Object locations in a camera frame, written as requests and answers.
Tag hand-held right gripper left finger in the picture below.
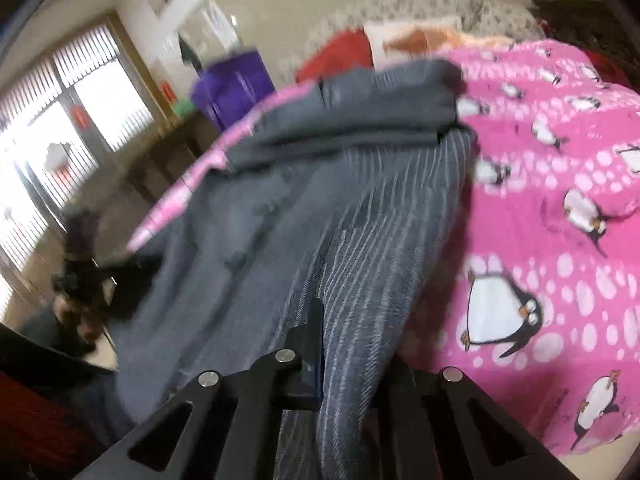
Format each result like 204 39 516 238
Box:
75 297 326 480

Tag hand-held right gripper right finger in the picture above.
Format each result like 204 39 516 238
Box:
380 355 586 480

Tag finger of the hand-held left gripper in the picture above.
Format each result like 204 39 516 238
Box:
100 254 165 320

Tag grey striped coat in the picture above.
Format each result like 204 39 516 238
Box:
107 59 478 480

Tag person's left hand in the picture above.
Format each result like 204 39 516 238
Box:
52 292 108 353

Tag lattice window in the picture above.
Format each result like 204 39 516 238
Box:
0 12 166 321

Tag wooden side table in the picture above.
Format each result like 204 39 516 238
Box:
125 110 223 206

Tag pink penguin printed blanket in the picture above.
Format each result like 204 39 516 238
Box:
127 39 640 456

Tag purple shopping bag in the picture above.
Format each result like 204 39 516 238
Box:
191 47 278 133

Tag dark hanging cloth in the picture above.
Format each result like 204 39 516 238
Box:
177 32 203 68

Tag eye chart poster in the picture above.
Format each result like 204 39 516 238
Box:
200 0 238 51

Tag red heart pillow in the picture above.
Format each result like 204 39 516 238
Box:
295 29 376 83

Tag white pillow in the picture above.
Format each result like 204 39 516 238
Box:
362 16 463 66

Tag peach fringed scarf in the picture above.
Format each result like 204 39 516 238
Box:
385 27 516 56

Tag red cloth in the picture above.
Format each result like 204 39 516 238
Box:
582 50 631 88

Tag dark carved wooden cabinet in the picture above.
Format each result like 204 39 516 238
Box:
530 0 640 91

